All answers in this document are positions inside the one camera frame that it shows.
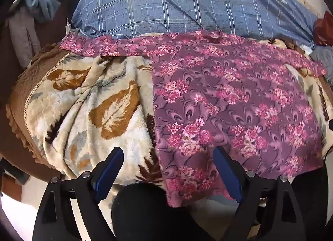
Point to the beige leaf-print fleece blanket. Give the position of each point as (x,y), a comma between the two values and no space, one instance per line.
(104,100)

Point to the purple floral garment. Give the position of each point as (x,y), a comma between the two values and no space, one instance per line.
(221,87)

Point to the light blue cloth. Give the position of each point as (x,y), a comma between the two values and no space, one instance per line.
(87,32)

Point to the grey-blue crumpled clothing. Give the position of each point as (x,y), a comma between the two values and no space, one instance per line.
(43,2)

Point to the brown quilted bedspread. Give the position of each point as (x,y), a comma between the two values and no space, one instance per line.
(20,87)

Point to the red bag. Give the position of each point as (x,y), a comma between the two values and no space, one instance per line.
(324,28)

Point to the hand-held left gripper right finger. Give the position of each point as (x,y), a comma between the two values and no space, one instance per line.
(226,173)

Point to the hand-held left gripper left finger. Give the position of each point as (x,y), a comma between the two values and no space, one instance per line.
(109,173)

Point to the grey hanging cloth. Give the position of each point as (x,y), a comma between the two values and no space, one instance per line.
(23,32)

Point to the grey folded cloth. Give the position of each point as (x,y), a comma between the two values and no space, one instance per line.
(322,61)

